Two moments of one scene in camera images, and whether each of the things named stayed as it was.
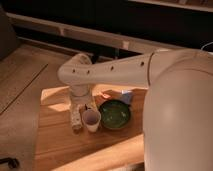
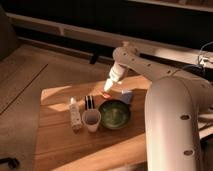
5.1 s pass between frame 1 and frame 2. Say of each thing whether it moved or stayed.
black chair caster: stayed
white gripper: moved
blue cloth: stayed
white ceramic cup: stayed
